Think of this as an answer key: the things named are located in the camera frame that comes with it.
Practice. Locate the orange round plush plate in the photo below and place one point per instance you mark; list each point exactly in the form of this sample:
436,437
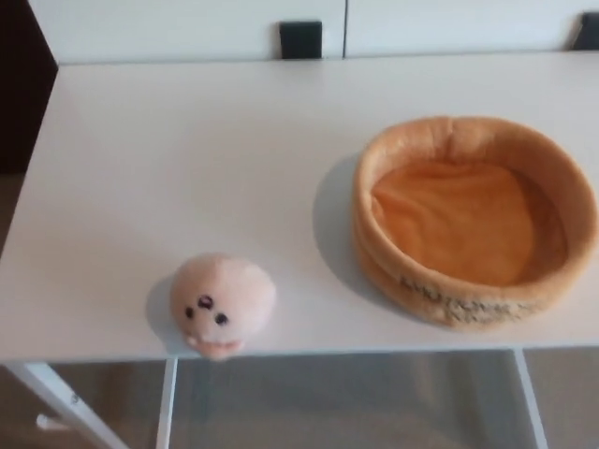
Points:
458,234

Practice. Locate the black wall socket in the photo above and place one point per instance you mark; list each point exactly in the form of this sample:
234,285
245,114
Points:
302,39

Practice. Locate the white cabinet door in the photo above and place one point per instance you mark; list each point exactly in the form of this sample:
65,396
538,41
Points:
458,25

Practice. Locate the pink plush dumpling toy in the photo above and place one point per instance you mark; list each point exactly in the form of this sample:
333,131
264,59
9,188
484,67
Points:
222,290

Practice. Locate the dark brown cabinet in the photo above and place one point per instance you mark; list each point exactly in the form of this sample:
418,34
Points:
21,93

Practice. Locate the white cabinet door 2D03 print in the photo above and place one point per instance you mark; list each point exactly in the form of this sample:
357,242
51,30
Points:
164,28

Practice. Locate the white table leg frame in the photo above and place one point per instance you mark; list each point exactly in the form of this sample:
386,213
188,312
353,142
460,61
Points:
166,407
533,407

